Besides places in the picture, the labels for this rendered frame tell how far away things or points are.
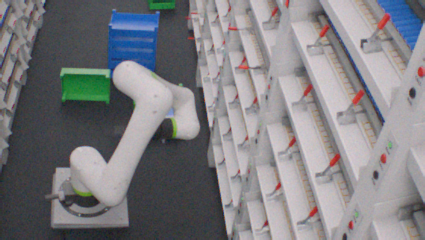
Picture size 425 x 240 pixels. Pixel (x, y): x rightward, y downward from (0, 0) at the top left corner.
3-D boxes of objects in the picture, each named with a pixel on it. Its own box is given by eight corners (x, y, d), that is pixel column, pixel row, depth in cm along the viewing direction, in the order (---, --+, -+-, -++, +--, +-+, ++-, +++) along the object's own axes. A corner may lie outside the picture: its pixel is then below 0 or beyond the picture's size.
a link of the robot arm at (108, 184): (103, 214, 193) (165, 93, 180) (78, 188, 200) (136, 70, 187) (124, 211, 204) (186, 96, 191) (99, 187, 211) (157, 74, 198)
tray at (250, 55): (262, 115, 181) (259, 94, 174) (235, 23, 225) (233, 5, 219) (318, 105, 181) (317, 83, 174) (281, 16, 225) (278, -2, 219)
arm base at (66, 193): (48, 213, 207) (46, 203, 203) (43, 187, 217) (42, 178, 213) (106, 205, 216) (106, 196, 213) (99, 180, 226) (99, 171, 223)
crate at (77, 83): (64, 93, 313) (61, 102, 307) (61, 67, 300) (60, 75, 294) (110, 96, 318) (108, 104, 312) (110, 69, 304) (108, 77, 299)
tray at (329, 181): (330, 251, 117) (332, 216, 108) (278, 88, 161) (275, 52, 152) (409, 230, 117) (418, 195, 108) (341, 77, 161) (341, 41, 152)
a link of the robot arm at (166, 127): (164, 116, 233) (172, 114, 224) (166, 143, 232) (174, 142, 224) (152, 117, 230) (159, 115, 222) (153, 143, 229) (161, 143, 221)
